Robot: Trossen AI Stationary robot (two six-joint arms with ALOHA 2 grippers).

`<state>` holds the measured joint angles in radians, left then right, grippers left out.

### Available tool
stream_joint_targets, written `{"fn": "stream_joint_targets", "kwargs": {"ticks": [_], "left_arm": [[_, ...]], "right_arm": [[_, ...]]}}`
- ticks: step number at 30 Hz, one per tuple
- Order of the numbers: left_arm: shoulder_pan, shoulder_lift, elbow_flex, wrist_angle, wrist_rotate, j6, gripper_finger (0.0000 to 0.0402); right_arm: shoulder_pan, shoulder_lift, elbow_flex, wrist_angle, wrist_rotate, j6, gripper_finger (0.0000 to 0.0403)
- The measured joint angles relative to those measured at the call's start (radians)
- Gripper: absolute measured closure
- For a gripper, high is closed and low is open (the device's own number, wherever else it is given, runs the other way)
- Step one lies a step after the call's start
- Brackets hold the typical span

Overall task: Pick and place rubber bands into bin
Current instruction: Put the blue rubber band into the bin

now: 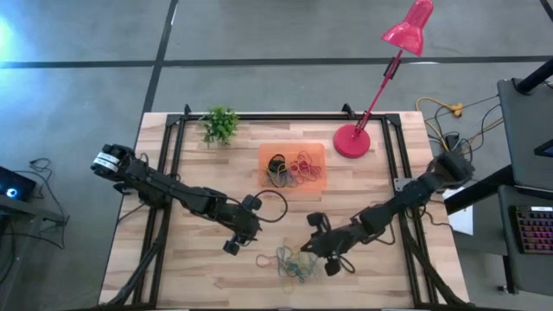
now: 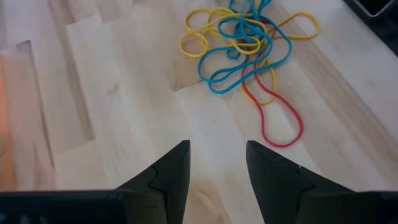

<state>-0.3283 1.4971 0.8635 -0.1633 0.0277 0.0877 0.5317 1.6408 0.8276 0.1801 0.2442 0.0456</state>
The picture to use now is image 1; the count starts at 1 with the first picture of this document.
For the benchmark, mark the red rubber band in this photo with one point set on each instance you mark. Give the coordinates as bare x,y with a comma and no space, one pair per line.
307,173
309,164
258,260

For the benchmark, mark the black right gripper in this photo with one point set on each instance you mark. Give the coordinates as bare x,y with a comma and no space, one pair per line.
337,244

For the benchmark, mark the red desk lamp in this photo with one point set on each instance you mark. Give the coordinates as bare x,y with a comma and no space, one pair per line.
408,32

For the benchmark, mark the rubber bands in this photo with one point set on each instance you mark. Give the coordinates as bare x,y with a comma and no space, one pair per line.
309,259

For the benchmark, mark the dark grey desk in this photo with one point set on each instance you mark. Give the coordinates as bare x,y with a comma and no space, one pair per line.
527,129

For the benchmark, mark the green plant in white pot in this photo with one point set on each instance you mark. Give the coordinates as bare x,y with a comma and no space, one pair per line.
219,125

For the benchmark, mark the dark grey side stand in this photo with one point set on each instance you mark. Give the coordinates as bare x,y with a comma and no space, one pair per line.
34,211

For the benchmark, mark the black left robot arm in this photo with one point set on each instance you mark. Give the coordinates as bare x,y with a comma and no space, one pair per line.
164,190

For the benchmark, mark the black pole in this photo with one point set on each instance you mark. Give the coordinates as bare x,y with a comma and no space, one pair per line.
535,77

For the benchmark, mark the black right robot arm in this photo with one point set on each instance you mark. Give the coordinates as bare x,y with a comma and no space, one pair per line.
410,194

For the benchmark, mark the black power adapter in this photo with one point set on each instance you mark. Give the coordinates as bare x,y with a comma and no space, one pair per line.
453,142

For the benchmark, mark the small black screen device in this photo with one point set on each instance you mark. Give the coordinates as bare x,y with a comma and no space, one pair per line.
545,149

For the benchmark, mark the grey table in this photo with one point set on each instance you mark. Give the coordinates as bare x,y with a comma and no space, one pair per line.
527,272

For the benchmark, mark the backlit computer keyboard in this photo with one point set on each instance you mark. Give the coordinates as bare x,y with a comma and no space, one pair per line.
535,231

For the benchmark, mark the white paper sheet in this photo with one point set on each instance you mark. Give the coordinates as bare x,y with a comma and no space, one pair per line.
462,220

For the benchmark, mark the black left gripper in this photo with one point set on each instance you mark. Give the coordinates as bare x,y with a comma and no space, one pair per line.
246,224

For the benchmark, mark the black aluminium table frame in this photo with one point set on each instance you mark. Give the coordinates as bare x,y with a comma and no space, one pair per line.
281,116

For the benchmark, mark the orange translucent plastic bin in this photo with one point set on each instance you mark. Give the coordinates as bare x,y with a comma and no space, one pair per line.
268,149

